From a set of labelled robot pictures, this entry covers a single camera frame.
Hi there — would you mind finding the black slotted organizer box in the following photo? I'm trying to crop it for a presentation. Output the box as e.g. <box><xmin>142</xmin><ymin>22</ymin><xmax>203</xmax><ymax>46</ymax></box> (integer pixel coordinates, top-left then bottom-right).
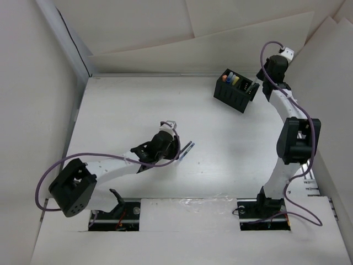
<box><xmin>213</xmin><ymin>69</ymin><xmax>259</xmax><ymax>113</ymax></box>

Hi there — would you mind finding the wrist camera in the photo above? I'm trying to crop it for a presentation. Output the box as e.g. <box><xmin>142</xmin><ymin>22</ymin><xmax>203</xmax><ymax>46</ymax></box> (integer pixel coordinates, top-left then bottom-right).
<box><xmin>159</xmin><ymin>120</ymin><xmax>177</xmax><ymax>135</ymax></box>
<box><xmin>279</xmin><ymin>47</ymin><xmax>295</xmax><ymax>62</ymax></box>

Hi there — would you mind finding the aluminium rail right side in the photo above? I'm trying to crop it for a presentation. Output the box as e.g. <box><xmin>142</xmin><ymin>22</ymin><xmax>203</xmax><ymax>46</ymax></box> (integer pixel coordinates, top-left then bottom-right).
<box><xmin>275</xmin><ymin>78</ymin><xmax>339</xmax><ymax>221</ymax></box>

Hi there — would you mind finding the dark cap gel pen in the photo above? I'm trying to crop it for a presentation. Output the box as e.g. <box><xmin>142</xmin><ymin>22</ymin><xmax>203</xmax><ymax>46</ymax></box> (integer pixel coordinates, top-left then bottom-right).
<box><xmin>180</xmin><ymin>141</ymin><xmax>192</xmax><ymax>153</ymax></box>

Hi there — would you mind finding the yellow cap highlighter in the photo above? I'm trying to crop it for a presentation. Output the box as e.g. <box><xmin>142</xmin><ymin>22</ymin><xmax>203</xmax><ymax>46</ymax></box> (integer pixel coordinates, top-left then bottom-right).
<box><xmin>232</xmin><ymin>76</ymin><xmax>240</xmax><ymax>86</ymax></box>

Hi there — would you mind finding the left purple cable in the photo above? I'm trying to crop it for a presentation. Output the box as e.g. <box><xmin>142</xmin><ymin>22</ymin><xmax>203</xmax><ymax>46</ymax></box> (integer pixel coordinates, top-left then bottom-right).
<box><xmin>35</xmin><ymin>120</ymin><xmax>181</xmax><ymax>230</ymax></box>

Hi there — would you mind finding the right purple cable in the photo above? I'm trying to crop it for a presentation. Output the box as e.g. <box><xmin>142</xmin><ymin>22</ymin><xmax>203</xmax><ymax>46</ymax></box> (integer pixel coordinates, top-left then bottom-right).
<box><xmin>260</xmin><ymin>41</ymin><xmax>323</xmax><ymax>227</ymax></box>

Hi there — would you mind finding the purple cable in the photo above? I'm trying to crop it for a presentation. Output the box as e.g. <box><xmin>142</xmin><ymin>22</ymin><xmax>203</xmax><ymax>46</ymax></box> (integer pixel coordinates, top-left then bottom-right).
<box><xmin>35</xmin><ymin>120</ymin><xmax>181</xmax><ymax>230</ymax></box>
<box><xmin>260</xmin><ymin>41</ymin><xmax>323</xmax><ymax>227</ymax></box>

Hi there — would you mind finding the green gel pen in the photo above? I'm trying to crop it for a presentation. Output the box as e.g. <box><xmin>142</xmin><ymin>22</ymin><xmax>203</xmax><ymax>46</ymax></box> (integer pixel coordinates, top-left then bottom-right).
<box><xmin>251</xmin><ymin>82</ymin><xmax>259</xmax><ymax>89</ymax></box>

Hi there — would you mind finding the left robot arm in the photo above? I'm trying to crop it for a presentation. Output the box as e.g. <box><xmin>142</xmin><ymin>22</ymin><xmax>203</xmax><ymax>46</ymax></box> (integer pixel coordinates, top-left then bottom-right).
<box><xmin>49</xmin><ymin>130</ymin><xmax>180</xmax><ymax>219</ymax></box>

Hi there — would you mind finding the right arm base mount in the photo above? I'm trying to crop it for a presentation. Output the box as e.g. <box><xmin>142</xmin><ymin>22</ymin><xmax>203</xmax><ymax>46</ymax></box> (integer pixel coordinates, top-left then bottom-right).
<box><xmin>232</xmin><ymin>190</ymin><xmax>291</xmax><ymax>231</ymax></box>

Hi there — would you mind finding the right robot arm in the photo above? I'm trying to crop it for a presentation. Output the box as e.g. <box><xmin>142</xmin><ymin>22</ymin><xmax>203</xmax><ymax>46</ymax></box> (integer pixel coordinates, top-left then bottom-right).
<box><xmin>255</xmin><ymin>55</ymin><xmax>321</xmax><ymax>218</ymax></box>

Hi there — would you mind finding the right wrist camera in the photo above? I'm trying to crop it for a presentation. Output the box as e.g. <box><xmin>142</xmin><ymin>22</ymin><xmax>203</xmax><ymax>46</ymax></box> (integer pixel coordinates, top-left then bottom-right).
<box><xmin>279</xmin><ymin>47</ymin><xmax>295</xmax><ymax>62</ymax></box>

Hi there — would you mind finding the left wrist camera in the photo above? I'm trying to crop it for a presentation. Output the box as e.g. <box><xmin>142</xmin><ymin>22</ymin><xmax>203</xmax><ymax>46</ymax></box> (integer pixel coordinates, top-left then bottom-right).
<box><xmin>159</xmin><ymin>120</ymin><xmax>177</xmax><ymax>135</ymax></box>

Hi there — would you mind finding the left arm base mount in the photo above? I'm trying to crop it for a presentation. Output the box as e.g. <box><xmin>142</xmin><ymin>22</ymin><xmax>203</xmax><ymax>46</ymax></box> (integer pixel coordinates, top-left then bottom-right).
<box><xmin>88</xmin><ymin>189</ymin><xmax>141</xmax><ymax>232</ymax></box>

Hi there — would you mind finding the blue cap gel pen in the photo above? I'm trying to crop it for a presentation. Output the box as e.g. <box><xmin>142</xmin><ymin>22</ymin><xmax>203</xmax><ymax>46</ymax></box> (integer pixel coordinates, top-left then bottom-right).
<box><xmin>178</xmin><ymin>142</ymin><xmax>195</xmax><ymax>161</ymax></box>

